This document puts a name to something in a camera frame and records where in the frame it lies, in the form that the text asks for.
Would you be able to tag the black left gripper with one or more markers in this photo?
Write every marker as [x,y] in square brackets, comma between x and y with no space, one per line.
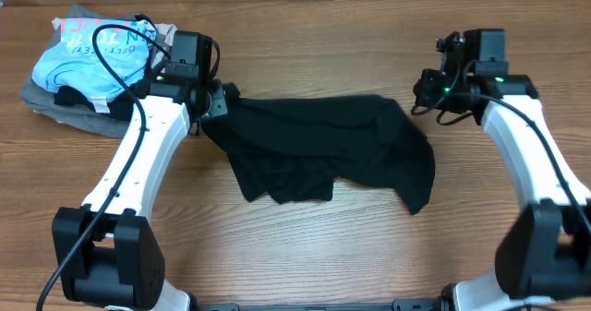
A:
[218,101]

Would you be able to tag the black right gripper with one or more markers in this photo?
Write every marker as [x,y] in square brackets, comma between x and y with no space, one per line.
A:
[428,88]

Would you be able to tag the black t-shirt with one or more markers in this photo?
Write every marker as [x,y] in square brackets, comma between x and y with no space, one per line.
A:
[295,149]

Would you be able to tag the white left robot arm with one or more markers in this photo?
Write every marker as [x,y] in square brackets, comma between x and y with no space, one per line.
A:
[107,253]

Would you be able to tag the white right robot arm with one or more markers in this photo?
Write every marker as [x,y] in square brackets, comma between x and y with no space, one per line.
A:
[545,257]

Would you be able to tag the black folded garment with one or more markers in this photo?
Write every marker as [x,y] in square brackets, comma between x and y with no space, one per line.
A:
[121,108]

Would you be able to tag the light blue printed t-shirt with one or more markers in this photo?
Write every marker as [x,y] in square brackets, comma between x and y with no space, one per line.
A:
[72,61]

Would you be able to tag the grey folded garment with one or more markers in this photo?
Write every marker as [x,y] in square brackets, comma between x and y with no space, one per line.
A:
[78,116]

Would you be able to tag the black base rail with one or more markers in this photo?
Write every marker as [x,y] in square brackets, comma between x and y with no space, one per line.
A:
[421,304]

